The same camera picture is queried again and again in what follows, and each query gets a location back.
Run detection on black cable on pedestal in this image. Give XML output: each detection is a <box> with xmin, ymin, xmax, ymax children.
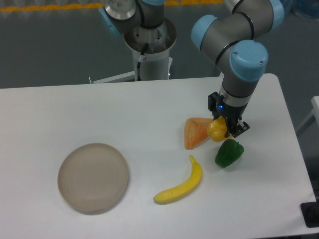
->
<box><xmin>136</xmin><ymin>42</ymin><xmax>150</xmax><ymax>82</ymax></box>

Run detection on white furniture at right edge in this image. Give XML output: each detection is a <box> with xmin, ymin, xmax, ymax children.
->
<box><xmin>296</xmin><ymin>96</ymin><xmax>319</xmax><ymax>137</ymax></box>

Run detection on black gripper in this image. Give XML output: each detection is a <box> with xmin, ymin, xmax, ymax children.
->
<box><xmin>207</xmin><ymin>92</ymin><xmax>250</xmax><ymax>138</ymax></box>

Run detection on yellow toy banana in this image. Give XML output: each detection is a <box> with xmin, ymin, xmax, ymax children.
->
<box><xmin>153</xmin><ymin>155</ymin><xmax>202</xmax><ymax>205</ymax></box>

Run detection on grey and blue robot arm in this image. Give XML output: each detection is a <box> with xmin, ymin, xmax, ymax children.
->
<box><xmin>99</xmin><ymin>0</ymin><xmax>285</xmax><ymax>137</ymax></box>

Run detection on blue plastic bag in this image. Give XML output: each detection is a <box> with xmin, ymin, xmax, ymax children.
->
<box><xmin>280</xmin><ymin>0</ymin><xmax>319</xmax><ymax>20</ymax></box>

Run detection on beige round plate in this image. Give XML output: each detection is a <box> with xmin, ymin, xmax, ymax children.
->
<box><xmin>57</xmin><ymin>143</ymin><xmax>129</xmax><ymax>215</ymax></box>

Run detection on yellow toy bell pepper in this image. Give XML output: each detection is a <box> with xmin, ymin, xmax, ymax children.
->
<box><xmin>207</xmin><ymin>116</ymin><xmax>227</xmax><ymax>142</ymax></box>

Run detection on green toy bell pepper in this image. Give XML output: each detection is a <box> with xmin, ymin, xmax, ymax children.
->
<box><xmin>215</xmin><ymin>139</ymin><xmax>245</xmax><ymax>168</ymax></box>

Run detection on orange triangular toy slice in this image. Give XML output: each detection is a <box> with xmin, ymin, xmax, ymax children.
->
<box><xmin>184</xmin><ymin>118</ymin><xmax>213</xmax><ymax>150</ymax></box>

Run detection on black device at table edge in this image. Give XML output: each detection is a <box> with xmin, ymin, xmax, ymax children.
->
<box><xmin>300</xmin><ymin>202</ymin><xmax>319</xmax><ymax>228</ymax></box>

